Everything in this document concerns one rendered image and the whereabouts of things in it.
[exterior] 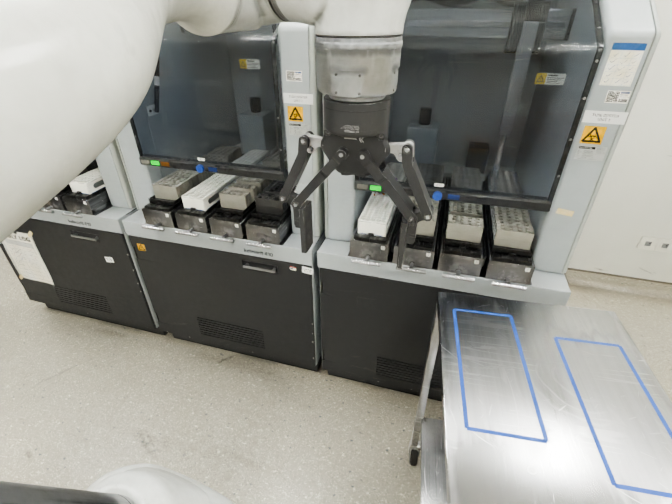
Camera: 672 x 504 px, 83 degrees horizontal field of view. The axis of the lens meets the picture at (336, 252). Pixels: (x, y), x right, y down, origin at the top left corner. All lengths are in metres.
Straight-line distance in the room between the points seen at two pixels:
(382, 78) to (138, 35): 0.27
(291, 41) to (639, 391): 1.23
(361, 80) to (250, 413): 1.60
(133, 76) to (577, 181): 1.24
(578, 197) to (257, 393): 1.48
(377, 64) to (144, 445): 1.71
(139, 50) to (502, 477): 0.76
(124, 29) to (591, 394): 0.95
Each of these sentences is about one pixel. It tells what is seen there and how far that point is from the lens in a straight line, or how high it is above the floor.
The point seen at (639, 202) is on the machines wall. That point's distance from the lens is 2.69.
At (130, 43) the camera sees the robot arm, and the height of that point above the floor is 1.47.
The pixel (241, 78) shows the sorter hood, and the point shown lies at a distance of 1.36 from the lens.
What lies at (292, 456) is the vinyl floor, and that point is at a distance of 1.71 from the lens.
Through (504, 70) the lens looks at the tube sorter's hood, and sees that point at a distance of 1.19.
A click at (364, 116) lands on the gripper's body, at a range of 0.43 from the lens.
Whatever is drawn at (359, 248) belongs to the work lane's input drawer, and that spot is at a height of 0.78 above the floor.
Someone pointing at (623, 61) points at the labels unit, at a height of 1.37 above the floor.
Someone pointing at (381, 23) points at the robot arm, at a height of 1.47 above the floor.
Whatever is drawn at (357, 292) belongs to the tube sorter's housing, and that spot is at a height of 0.58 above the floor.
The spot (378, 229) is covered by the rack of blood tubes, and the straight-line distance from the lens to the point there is 1.32.
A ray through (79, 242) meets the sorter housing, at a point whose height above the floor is 0.58.
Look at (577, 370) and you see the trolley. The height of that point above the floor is 0.82.
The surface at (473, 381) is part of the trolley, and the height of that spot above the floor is 0.82.
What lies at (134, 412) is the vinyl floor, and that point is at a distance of 2.00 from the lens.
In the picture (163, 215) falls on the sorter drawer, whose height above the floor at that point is 0.79.
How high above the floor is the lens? 1.49
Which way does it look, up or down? 33 degrees down
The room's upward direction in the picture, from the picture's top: straight up
